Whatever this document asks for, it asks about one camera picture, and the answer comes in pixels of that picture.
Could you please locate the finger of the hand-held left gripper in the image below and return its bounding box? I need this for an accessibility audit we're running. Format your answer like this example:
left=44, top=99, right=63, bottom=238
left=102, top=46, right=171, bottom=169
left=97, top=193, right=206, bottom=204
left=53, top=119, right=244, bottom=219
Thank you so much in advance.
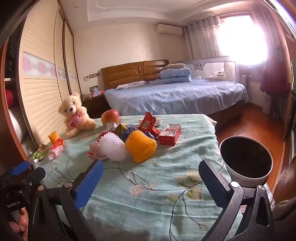
left=5, top=161, right=31, bottom=179
left=22, top=167, right=46, bottom=193

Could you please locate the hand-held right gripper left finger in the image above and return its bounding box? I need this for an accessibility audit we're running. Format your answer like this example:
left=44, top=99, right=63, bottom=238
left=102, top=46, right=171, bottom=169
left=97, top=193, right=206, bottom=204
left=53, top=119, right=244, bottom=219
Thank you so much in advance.
left=28, top=159, right=104, bottom=241

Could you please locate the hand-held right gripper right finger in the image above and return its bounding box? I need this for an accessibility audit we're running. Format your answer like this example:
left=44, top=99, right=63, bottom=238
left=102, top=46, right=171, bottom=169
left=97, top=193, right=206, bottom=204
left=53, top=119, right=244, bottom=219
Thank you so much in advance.
left=198, top=160, right=281, bottom=241

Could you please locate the round white trash bin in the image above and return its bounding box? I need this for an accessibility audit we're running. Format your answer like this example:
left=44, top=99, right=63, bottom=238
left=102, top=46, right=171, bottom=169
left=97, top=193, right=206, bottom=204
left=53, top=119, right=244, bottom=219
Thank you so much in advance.
left=218, top=136, right=274, bottom=188

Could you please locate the red and white carton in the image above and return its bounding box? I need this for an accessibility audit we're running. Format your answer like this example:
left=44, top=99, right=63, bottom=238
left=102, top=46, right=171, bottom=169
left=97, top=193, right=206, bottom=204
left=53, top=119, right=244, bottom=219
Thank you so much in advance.
left=158, top=123, right=182, bottom=146

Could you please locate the red snack bag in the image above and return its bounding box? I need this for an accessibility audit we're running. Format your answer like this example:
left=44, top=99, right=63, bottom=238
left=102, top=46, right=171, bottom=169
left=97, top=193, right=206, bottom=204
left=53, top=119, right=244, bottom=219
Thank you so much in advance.
left=139, top=111, right=162, bottom=137

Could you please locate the person's left hand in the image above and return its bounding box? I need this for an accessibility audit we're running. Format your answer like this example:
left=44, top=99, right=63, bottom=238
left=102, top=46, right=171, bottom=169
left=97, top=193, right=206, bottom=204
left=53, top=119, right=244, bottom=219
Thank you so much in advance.
left=9, top=209, right=29, bottom=234

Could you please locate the green snack wrapper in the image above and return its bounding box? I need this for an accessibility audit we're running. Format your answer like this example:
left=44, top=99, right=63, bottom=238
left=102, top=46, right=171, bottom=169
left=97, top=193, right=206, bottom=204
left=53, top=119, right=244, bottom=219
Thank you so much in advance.
left=32, top=144, right=49, bottom=161

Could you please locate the pink wrapper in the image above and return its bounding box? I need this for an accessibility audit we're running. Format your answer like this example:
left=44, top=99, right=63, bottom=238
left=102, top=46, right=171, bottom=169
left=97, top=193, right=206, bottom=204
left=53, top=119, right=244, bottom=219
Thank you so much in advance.
left=87, top=141, right=109, bottom=161

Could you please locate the red and white candy wrapper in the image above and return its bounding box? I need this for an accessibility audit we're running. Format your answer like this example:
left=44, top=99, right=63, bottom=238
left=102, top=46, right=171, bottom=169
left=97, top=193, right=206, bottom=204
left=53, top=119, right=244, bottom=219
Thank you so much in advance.
left=48, top=137, right=65, bottom=160

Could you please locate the small yellow foam fruit net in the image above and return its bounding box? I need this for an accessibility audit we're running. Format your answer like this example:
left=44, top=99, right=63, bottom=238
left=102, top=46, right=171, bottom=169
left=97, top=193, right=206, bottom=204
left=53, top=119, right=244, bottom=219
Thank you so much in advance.
left=48, top=130, right=61, bottom=144

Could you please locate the white foam fruit net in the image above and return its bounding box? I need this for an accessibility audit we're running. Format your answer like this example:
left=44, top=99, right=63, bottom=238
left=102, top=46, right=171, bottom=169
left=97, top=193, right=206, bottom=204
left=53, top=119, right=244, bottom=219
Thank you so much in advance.
left=99, top=132, right=128, bottom=162

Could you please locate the dark snack packet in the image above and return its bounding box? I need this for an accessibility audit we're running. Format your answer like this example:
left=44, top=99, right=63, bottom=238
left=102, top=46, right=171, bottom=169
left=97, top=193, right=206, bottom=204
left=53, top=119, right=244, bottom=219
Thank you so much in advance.
left=114, top=124, right=127, bottom=142

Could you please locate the white yogurt cup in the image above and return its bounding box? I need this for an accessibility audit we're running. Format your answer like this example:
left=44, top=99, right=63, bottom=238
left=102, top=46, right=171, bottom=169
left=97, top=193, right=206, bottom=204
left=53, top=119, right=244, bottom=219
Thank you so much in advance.
left=106, top=122, right=121, bottom=132

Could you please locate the green floral blanket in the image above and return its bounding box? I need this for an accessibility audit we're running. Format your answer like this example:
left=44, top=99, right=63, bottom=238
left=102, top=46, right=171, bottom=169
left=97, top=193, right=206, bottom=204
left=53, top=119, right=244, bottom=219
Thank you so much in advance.
left=22, top=113, right=243, bottom=241

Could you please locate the large yellow foam fruit net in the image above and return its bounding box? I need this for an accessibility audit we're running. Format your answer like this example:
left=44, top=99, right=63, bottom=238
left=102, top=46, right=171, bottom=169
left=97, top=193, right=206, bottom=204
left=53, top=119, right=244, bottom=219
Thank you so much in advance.
left=125, top=130, right=158, bottom=164

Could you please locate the dark blue snack wrapper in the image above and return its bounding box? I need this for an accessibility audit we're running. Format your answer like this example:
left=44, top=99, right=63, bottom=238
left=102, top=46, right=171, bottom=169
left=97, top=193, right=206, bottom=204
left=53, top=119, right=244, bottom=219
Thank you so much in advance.
left=125, top=124, right=139, bottom=139

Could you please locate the red apple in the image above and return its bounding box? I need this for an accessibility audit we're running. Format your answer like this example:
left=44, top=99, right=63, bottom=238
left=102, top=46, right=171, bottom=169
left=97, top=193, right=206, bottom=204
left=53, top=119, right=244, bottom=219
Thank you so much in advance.
left=101, top=109, right=120, bottom=127

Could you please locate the cream teddy bear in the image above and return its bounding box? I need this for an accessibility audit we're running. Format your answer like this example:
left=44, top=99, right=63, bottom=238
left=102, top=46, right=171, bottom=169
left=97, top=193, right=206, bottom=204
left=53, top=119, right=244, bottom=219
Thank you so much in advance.
left=58, top=93, right=97, bottom=139

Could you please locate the dark wooden nightstand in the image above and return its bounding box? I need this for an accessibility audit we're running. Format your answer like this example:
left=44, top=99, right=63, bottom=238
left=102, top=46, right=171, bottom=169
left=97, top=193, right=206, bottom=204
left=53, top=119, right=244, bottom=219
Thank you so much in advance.
left=81, top=94, right=111, bottom=118

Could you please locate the cream sliding-door wardrobe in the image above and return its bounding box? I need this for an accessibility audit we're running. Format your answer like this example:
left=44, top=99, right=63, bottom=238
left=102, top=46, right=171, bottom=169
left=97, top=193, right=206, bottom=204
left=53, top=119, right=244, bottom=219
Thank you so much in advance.
left=18, top=0, right=81, bottom=139

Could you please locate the bed with blue sheet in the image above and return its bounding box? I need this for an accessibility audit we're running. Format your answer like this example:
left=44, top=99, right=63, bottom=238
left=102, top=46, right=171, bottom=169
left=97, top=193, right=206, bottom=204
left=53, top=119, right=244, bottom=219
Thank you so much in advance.
left=104, top=79, right=249, bottom=130

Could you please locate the white and blue printed cloth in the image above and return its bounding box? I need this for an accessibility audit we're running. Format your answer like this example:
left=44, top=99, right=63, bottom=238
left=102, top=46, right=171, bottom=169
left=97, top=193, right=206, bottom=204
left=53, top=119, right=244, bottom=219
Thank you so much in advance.
left=116, top=82, right=145, bottom=91

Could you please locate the white radiator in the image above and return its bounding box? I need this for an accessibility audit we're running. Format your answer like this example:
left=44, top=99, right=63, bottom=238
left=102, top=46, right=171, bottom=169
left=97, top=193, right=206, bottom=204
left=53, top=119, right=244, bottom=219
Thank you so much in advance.
left=240, top=74, right=250, bottom=91

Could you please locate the folded blue quilt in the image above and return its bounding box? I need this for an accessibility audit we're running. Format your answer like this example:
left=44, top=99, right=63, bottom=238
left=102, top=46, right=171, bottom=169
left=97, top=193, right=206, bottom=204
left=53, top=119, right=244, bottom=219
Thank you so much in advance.
left=160, top=67, right=192, bottom=84

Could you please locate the wooden headboard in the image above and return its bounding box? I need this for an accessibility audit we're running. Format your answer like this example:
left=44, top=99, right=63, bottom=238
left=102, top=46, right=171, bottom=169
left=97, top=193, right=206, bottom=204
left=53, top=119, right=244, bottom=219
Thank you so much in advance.
left=101, top=60, right=170, bottom=91

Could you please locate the dark red jacket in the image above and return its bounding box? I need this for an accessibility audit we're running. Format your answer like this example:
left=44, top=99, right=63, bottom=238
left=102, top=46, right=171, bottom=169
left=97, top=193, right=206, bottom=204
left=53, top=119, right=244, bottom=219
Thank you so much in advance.
left=259, top=56, right=292, bottom=95

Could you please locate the beige pillow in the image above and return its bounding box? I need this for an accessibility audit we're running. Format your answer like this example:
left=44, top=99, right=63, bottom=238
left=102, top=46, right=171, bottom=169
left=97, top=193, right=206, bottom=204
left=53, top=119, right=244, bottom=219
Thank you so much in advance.
left=165, top=62, right=187, bottom=69

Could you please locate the grey curtain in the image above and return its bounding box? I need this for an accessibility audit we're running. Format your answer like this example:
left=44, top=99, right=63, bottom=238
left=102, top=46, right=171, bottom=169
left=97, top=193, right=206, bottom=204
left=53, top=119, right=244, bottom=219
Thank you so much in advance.
left=183, top=15, right=221, bottom=59

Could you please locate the white air conditioner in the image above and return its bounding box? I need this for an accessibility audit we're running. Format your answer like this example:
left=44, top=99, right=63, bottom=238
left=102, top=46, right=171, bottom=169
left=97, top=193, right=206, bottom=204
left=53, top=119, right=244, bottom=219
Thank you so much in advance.
left=156, top=23, right=183, bottom=36

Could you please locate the photo frame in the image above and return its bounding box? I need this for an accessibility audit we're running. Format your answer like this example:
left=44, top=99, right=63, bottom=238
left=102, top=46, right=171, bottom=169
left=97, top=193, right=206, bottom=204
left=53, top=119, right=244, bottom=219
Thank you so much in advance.
left=89, top=85, right=100, bottom=98

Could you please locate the grey bed guard rail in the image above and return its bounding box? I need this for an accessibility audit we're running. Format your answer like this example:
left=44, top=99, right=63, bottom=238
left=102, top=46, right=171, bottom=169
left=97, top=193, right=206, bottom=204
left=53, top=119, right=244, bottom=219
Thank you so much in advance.
left=172, top=56, right=237, bottom=80

